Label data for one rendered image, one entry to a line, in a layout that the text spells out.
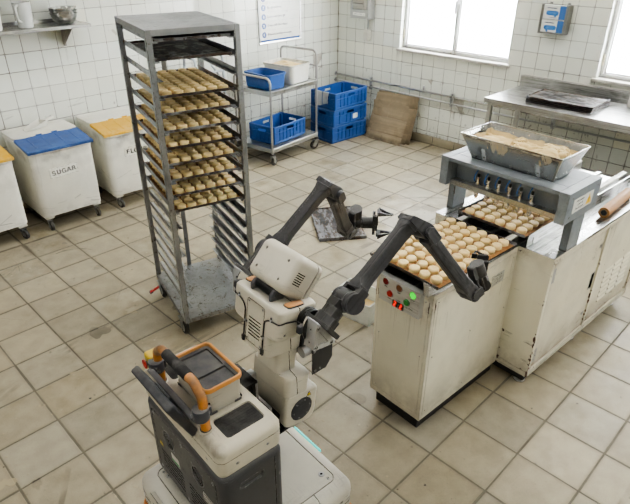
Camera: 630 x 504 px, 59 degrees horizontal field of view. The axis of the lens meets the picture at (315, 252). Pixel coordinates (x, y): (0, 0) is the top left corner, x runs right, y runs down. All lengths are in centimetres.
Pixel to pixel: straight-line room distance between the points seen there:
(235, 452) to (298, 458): 68
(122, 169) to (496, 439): 386
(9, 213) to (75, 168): 63
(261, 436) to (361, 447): 110
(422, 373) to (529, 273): 77
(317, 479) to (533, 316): 142
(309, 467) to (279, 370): 53
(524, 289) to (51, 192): 380
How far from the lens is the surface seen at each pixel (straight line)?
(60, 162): 513
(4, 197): 506
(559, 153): 296
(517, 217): 316
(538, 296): 307
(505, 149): 295
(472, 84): 664
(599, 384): 362
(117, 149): 532
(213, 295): 374
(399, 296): 259
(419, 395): 286
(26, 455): 322
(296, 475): 246
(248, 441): 190
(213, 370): 197
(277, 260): 193
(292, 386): 215
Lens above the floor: 220
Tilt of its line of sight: 29 degrees down
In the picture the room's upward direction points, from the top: straight up
